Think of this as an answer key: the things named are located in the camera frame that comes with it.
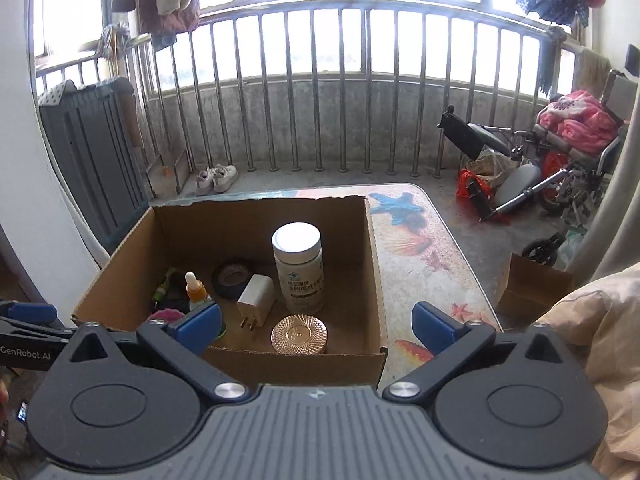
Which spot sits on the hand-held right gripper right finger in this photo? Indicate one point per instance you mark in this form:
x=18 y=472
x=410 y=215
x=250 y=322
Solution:
x=435 y=325

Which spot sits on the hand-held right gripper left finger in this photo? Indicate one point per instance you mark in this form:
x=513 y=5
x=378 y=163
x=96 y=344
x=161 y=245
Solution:
x=200 y=322

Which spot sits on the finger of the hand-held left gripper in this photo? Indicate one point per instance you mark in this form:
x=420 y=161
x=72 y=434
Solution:
x=25 y=311

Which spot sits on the glass dropper bottle orange collar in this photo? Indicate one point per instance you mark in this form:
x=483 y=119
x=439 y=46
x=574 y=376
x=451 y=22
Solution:
x=196 y=290

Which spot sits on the pink cup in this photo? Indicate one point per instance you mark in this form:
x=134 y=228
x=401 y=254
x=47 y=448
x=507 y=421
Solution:
x=162 y=315

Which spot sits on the black tape roll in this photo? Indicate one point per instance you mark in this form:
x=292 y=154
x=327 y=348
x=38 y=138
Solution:
x=225 y=292

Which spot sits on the black cosmetic tube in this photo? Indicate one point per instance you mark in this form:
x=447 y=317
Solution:
x=177 y=285

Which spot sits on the small green tube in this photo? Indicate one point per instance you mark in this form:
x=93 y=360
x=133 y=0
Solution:
x=162 y=290

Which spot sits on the white charger plug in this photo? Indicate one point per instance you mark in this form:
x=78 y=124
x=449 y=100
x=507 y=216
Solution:
x=255 y=295

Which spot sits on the gold round jar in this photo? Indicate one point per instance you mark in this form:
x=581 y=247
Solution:
x=299 y=332

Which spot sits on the white capped plastic bottle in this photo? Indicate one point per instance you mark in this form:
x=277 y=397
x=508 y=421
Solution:
x=297 y=270

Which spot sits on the brown cardboard box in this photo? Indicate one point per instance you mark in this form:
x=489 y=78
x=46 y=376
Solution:
x=250 y=220

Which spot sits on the small cardboard box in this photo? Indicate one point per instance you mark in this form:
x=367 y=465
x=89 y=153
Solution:
x=530 y=285

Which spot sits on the black small wheel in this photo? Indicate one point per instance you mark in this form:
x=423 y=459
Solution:
x=537 y=250

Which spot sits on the white sneaker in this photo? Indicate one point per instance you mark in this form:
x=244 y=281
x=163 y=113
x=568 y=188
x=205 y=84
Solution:
x=225 y=177
x=205 y=182

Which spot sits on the grey metal dustpan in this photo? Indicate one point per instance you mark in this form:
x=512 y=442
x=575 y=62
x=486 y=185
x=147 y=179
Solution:
x=167 y=182

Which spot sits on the red plastic bag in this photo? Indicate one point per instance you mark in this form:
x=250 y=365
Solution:
x=467 y=180

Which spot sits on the grey folded cabinet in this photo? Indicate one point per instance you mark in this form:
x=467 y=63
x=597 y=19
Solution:
x=95 y=160

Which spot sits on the white plastic bag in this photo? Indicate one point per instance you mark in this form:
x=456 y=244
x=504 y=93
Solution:
x=492 y=165

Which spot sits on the beige quilt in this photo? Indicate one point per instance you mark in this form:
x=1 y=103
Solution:
x=610 y=335

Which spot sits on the folded wheelchair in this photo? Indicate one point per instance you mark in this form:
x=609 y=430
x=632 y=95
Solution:
x=470 y=135

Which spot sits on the white curtain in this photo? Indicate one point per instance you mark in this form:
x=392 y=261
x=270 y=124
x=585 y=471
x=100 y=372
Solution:
x=615 y=220

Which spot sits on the brown leaning board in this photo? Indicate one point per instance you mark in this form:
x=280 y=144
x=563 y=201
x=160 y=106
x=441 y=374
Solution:
x=132 y=120

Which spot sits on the white dotted cloth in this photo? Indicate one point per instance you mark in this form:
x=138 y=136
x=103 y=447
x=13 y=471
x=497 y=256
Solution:
x=52 y=94

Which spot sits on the pink blanket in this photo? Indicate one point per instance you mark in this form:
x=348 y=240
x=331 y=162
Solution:
x=580 y=120

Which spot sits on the tan towel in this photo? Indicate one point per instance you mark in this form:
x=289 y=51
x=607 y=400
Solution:
x=595 y=72

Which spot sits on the metal balcony railing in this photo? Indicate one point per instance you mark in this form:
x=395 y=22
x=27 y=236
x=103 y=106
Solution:
x=350 y=4

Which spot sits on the dark blue hanging garment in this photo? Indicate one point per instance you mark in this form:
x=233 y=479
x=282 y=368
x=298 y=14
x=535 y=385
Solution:
x=550 y=2

